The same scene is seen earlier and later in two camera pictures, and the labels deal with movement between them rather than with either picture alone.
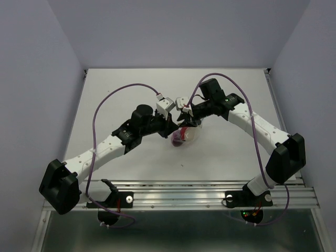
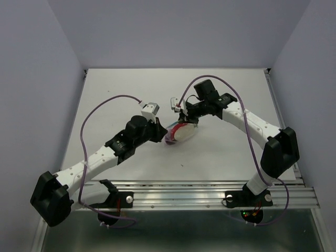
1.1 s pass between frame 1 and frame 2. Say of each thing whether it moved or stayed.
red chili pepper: moved
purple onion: moved
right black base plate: stayed
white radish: stayed
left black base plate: stayed
